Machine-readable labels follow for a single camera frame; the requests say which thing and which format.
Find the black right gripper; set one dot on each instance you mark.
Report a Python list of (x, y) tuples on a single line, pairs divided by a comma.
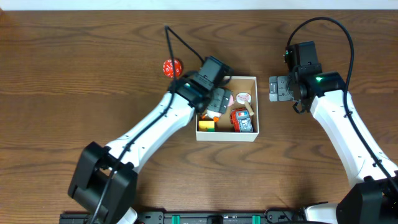
[(288, 96)]

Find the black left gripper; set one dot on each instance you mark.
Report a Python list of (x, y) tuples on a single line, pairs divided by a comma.
[(218, 100)]

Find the white pink duck toy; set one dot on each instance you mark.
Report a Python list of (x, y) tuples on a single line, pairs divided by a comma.
[(215, 116)]

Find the wooden rattle drum toy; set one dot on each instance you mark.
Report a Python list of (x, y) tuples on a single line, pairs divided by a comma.
[(245, 99)]

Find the multicolour puzzle cube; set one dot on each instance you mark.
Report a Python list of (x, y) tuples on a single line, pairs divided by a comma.
[(206, 126)]

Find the red toy truck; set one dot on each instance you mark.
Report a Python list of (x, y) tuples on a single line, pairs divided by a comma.
[(241, 121)]

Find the red lettered ball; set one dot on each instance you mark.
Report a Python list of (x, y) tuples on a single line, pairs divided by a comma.
[(172, 68)]

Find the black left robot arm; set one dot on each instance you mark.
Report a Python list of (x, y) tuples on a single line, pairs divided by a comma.
[(105, 179)]

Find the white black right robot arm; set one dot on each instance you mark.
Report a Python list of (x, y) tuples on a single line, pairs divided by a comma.
[(372, 176)]

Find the white cardboard box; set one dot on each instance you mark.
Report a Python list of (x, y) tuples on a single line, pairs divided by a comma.
[(224, 130)]

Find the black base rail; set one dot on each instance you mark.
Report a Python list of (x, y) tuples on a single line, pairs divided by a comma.
[(269, 216)]

